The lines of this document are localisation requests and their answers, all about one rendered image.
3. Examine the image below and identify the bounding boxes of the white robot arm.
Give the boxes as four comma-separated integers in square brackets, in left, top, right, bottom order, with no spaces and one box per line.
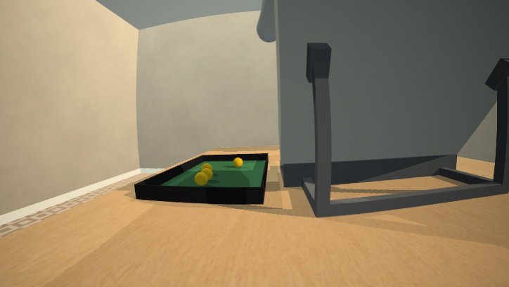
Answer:
[257,0,276,43]

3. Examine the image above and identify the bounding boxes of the yellow ball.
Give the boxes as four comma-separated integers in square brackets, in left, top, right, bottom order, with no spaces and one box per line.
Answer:
[233,158,243,167]
[201,168,213,180]
[202,163,212,171]
[195,172,208,186]

